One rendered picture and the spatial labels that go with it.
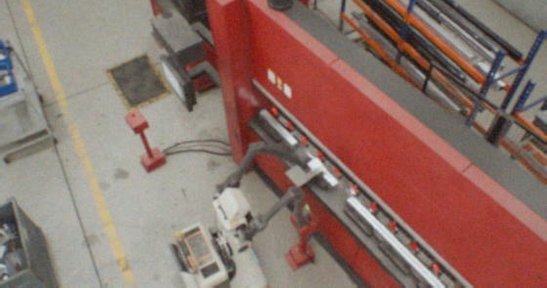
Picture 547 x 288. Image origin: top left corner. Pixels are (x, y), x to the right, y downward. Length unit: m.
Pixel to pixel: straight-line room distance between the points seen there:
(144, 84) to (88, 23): 1.62
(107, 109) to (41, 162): 0.99
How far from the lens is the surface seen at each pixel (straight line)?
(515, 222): 2.77
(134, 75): 6.63
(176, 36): 4.02
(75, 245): 5.41
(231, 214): 3.63
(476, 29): 5.02
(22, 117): 6.23
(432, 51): 5.17
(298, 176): 4.16
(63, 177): 5.92
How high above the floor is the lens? 4.51
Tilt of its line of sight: 52 degrees down
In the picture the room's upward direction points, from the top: 4 degrees counter-clockwise
